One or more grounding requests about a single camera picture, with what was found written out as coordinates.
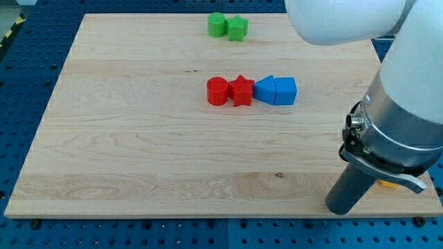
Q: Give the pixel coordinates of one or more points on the silver tool flange mount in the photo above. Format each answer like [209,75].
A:
[391,144]

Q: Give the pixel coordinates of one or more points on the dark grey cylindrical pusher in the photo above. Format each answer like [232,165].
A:
[352,184]

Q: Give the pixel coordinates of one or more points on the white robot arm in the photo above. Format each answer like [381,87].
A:
[410,74]

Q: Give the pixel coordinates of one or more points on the yellow block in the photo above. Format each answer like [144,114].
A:
[387,184]

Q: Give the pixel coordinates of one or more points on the blue pentagon block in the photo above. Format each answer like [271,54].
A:
[286,91]

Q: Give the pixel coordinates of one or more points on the blue triangle block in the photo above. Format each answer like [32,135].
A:
[265,90]

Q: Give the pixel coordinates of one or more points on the red star block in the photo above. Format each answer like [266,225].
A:
[240,91]

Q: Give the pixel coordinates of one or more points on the red cylinder block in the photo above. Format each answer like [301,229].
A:
[217,91]

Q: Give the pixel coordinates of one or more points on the green star block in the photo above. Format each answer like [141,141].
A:
[236,28]

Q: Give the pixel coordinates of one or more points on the wooden board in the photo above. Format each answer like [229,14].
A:
[128,132]

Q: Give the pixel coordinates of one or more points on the green cylinder block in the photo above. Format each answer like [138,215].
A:
[216,24]

